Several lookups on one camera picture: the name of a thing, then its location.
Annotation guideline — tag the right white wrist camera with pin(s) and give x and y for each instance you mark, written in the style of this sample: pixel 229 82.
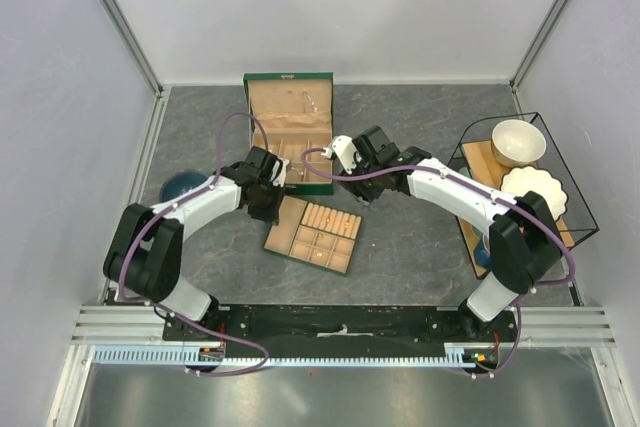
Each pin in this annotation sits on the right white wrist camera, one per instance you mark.
pixel 343 149

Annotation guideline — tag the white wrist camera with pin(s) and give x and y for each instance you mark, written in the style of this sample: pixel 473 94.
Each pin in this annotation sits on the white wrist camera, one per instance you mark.
pixel 343 149
pixel 280 171

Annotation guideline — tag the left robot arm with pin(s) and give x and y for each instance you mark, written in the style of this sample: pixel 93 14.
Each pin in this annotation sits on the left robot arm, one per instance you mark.
pixel 145 254

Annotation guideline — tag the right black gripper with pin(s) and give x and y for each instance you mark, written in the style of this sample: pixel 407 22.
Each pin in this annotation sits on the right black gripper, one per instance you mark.
pixel 366 196

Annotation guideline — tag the blue ceramic bowl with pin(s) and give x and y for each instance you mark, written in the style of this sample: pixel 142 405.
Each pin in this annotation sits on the blue ceramic bowl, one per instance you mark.
pixel 180 184

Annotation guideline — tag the slotted cable duct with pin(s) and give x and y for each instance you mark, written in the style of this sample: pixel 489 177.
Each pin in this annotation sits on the slotted cable duct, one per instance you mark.
pixel 197 357

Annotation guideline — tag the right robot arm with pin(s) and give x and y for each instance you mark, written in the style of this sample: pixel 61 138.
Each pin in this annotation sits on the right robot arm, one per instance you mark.
pixel 524 243

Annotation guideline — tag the black wire shelf rack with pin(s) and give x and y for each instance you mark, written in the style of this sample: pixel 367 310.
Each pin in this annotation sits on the black wire shelf rack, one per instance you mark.
pixel 474 155

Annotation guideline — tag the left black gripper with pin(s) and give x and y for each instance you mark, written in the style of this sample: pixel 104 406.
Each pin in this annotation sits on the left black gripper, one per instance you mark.
pixel 270 215

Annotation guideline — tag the green jewelry box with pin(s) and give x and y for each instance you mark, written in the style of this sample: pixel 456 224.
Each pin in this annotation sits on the green jewelry box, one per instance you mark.
pixel 295 111

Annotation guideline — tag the cream round bowl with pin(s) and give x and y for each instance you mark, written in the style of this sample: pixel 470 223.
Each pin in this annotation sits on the cream round bowl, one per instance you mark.
pixel 516 143

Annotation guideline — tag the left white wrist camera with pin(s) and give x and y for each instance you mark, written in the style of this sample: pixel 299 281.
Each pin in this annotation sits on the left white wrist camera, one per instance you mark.
pixel 280 171

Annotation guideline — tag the blue mug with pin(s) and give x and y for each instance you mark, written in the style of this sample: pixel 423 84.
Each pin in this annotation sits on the blue mug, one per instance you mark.
pixel 481 253

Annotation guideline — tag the white scalloped bowl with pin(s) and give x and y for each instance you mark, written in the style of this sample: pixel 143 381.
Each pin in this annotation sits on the white scalloped bowl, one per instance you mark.
pixel 520 180

